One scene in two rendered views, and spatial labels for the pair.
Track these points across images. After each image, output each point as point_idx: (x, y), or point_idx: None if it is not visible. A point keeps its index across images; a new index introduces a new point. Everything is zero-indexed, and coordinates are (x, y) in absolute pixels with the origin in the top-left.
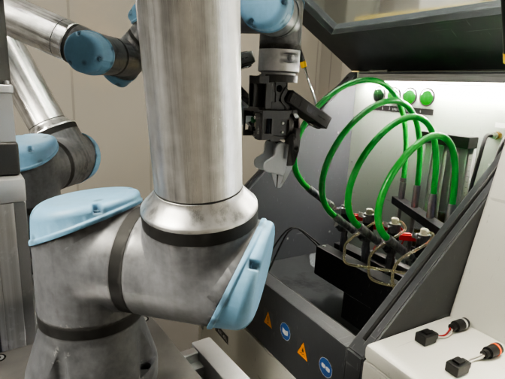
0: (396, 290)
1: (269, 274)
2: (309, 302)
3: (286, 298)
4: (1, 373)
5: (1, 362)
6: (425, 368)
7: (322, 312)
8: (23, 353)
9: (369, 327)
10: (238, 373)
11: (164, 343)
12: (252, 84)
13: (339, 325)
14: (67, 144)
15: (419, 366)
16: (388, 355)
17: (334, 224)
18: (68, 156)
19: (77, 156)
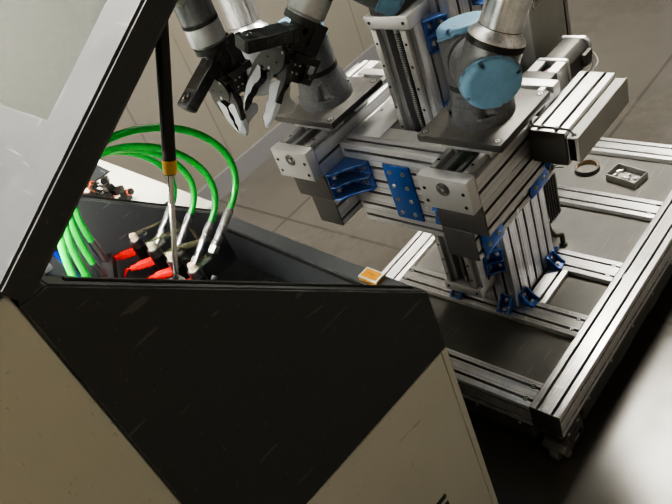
0: (182, 208)
1: (299, 255)
2: (256, 239)
3: (275, 234)
4: (364, 80)
5: (370, 81)
6: (185, 202)
7: (245, 235)
8: (366, 86)
9: (210, 211)
10: (279, 147)
11: (309, 117)
12: (233, 41)
13: (233, 227)
14: (458, 48)
15: (188, 202)
16: (203, 201)
17: (216, 276)
18: (448, 56)
19: (451, 64)
